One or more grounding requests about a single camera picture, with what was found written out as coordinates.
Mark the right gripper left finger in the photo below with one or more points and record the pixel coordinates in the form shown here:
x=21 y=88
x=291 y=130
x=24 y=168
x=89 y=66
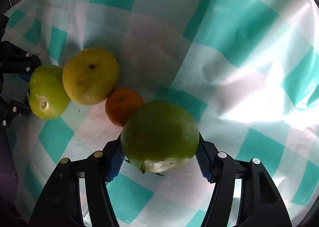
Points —
x=59 y=203

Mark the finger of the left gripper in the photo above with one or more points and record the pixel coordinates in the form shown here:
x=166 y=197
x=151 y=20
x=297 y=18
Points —
x=15 y=60
x=11 y=110

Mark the yellow pear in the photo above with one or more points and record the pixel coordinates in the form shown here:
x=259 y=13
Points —
x=90 y=76

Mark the green apple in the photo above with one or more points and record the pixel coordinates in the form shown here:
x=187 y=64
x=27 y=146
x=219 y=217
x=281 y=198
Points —
x=47 y=98
x=160 y=136

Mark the teal checkered tablecloth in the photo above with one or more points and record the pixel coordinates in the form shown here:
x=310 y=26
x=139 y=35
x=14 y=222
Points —
x=247 y=71

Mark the small orange tangerine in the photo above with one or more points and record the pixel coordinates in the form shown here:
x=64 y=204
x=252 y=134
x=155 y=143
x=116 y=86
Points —
x=121 y=104

